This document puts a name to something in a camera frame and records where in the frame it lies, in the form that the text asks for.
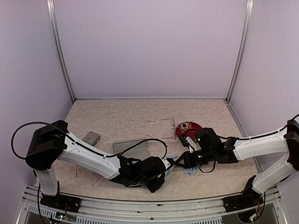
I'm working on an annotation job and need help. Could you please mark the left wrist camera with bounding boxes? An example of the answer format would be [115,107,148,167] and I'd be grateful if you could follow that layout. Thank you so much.
[162,158,175,172]

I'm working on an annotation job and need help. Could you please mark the right aluminium frame post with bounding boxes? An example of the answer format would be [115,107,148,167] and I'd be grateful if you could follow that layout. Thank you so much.
[226,0,254,104]

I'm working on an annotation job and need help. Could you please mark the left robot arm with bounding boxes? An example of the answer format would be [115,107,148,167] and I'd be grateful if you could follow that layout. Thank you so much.
[11,120,172,208]

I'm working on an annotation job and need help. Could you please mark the aluminium frame post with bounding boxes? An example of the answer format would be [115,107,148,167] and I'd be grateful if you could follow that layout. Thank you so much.
[46,0,77,104]
[226,0,254,104]

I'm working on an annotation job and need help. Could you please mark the left aluminium frame post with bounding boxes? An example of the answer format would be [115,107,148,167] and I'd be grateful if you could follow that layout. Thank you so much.
[46,0,77,104]

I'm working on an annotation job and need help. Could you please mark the grey glasses case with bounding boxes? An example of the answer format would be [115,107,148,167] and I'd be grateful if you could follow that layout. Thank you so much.
[82,131,100,147]

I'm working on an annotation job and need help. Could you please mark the clear pink glasses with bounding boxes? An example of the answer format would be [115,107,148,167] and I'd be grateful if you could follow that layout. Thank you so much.
[146,116,176,140]

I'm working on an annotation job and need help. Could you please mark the red lens sunglasses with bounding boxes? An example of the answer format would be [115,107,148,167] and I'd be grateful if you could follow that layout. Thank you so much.
[75,165,101,186]

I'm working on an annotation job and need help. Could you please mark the front aluminium rail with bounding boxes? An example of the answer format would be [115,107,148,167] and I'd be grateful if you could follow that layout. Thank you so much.
[13,186,290,224]

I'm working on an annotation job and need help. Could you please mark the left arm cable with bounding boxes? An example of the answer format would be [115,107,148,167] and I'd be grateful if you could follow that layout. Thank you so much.
[11,121,169,161]

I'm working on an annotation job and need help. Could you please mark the large blue cleaning cloth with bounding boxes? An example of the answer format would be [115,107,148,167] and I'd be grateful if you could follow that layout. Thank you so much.
[163,155,177,176]

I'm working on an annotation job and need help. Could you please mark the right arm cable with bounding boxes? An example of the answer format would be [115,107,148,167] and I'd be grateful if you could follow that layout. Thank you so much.
[198,114,299,174]

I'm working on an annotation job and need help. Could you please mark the pink glasses case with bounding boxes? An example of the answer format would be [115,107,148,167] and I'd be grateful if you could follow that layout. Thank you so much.
[112,138,151,160]

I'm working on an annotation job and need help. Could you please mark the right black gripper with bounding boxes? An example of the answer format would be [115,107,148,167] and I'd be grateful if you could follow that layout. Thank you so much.
[175,148,215,169]

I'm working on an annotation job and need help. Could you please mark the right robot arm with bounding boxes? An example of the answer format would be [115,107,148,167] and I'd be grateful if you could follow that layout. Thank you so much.
[175,119,299,212]

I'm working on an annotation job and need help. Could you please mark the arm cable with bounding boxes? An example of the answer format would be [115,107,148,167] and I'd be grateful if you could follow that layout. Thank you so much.
[198,114,299,174]
[11,121,169,161]

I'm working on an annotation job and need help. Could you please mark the red floral plate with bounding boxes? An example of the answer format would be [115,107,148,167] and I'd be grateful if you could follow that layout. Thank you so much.
[176,121,202,141]

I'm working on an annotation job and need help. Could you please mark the small blue cleaning cloth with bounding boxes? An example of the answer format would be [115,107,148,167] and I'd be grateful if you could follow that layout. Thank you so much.
[183,166,199,176]

